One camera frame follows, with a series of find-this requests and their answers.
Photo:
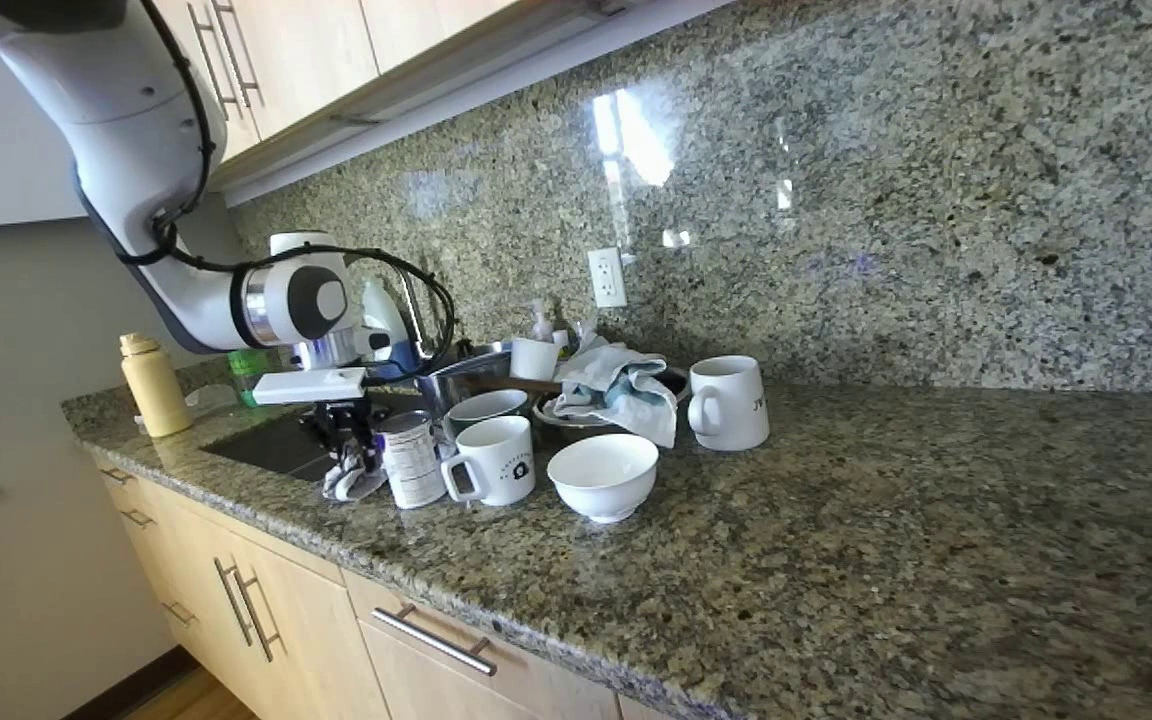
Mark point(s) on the clear pump soap dispenser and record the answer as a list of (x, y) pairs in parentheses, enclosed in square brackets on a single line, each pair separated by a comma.
[(550, 323)]

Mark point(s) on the white bowl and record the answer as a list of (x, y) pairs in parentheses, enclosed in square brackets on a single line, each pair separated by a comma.
[(599, 486)]

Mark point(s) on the stainless steel sink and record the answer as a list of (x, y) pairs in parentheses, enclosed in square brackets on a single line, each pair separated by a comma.
[(268, 443)]

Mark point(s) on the blue and white cloth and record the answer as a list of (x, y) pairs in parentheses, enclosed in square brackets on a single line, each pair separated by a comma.
[(616, 385)]

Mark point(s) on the light wood lower cabinets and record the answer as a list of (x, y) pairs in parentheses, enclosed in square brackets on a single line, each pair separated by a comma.
[(309, 624)]

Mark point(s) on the small white cup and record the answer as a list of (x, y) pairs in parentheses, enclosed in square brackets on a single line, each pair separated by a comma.
[(534, 356)]

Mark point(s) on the white mug with logo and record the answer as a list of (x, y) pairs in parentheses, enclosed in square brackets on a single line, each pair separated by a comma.
[(503, 465)]

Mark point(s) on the white wall cabinet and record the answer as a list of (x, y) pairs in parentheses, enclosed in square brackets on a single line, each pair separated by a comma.
[(1, 162)]

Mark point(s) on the white and blue soap bottle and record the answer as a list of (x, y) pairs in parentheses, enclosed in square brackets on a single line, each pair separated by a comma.
[(382, 325)]

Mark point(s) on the yellow bottle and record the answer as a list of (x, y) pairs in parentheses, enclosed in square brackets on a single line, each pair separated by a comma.
[(153, 392)]

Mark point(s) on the tin can with label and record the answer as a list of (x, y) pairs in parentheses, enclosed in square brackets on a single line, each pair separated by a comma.
[(412, 465)]

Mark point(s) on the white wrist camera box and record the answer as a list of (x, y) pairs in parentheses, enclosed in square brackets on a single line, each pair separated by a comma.
[(309, 385)]

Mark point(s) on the white wall outlet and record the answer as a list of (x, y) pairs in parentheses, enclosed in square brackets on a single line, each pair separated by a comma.
[(604, 280)]

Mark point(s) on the black pan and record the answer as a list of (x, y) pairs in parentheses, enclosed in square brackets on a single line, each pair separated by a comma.
[(560, 417)]

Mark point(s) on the large plain white mug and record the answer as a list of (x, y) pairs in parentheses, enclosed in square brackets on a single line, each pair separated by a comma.
[(732, 406)]

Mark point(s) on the white mug with dark rim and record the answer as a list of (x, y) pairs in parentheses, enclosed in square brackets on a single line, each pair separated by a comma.
[(484, 406)]

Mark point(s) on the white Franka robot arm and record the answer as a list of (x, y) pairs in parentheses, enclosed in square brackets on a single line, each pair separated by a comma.
[(111, 120)]

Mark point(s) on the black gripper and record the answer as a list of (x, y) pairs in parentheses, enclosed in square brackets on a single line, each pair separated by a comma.
[(347, 427)]

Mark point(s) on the patterned white towel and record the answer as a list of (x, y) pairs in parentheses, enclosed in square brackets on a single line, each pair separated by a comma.
[(348, 499)]

